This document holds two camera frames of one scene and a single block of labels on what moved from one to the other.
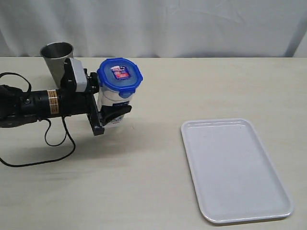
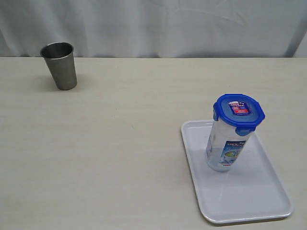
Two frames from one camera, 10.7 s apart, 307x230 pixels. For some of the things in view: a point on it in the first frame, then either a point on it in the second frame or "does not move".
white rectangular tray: (235, 179) does not move
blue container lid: (120, 74) to (241, 111)
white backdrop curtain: (194, 28) does not move
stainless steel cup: (55, 53) does not move
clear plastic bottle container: (107, 97) to (224, 146)
